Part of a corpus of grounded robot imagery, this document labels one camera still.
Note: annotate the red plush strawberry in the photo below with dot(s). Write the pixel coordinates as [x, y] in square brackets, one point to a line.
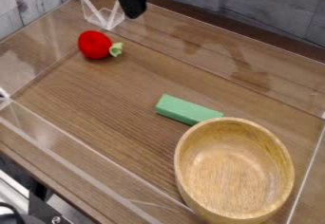
[96, 45]

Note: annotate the green rectangular block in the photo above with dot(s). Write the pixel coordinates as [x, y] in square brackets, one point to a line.
[185, 111]

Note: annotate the wooden bowl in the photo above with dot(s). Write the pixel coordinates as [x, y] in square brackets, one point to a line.
[234, 171]

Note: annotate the clear acrylic tray wall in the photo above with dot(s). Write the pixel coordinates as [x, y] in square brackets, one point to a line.
[78, 120]

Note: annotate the black metal bracket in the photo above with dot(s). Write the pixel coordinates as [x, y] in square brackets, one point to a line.
[40, 210]

